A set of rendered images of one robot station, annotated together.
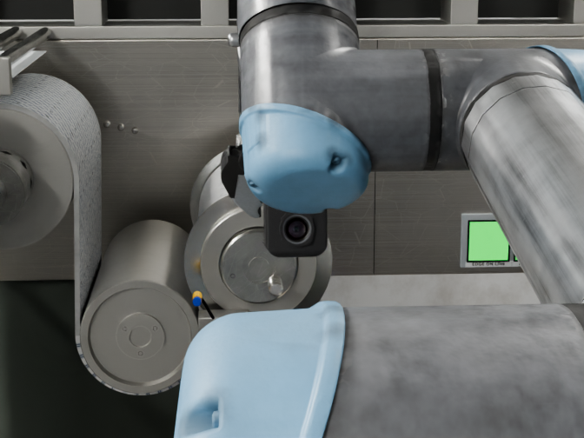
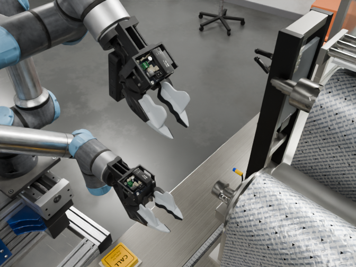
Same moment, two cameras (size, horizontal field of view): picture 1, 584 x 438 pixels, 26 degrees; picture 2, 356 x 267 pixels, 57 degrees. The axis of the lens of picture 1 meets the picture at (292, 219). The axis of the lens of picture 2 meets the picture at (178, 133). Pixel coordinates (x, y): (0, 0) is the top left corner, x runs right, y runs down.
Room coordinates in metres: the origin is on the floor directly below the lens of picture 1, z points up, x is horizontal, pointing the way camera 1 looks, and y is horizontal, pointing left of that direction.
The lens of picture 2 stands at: (1.37, -0.30, 1.76)
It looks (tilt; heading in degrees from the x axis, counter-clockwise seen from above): 44 degrees down; 135
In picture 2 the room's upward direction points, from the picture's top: straight up
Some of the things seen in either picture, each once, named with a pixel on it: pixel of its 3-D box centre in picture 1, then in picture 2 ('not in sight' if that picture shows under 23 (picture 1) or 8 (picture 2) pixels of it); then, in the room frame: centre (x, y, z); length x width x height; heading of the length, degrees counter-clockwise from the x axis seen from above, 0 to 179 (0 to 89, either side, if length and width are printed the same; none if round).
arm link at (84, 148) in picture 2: not in sight; (90, 153); (0.78, -0.05, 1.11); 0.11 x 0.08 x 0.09; 3
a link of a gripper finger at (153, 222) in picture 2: not in sight; (152, 216); (1.05, -0.06, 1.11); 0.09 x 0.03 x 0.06; 174
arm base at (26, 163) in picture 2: not in sight; (12, 153); (0.37, -0.16, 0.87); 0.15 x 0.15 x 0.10
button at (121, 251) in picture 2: not in sight; (119, 260); (0.99, -0.14, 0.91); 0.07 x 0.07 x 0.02; 3
